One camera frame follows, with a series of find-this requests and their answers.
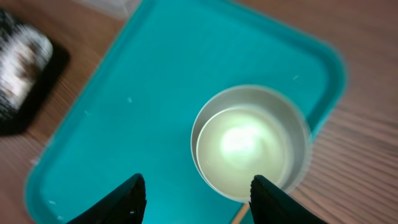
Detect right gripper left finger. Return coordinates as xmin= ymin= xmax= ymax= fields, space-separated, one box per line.
xmin=67 ymin=173 xmax=147 ymax=224

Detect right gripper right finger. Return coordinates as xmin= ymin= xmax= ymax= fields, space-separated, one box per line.
xmin=249 ymin=175 xmax=326 ymax=224

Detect cream cup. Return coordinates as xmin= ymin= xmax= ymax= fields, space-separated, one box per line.
xmin=197 ymin=109 xmax=291 ymax=200

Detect grey bowl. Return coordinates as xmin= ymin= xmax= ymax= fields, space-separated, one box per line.
xmin=191 ymin=85 xmax=312 ymax=202

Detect wooden chopstick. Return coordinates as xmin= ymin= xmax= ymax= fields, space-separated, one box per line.
xmin=231 ymin=203 xmax=250 ymax=224

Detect teal serving tray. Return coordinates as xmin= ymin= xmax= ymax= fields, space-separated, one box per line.
xmin=25 ymin=1 xmax=346 ymax=223

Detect black tray bin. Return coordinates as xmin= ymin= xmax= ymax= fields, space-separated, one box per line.
xmin=1 ymin=8 xmax=70 ymax=136

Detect clear plastic bin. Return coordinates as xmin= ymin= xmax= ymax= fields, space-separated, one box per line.
xmin=75 ymin=0 xmax=142 ymax=20

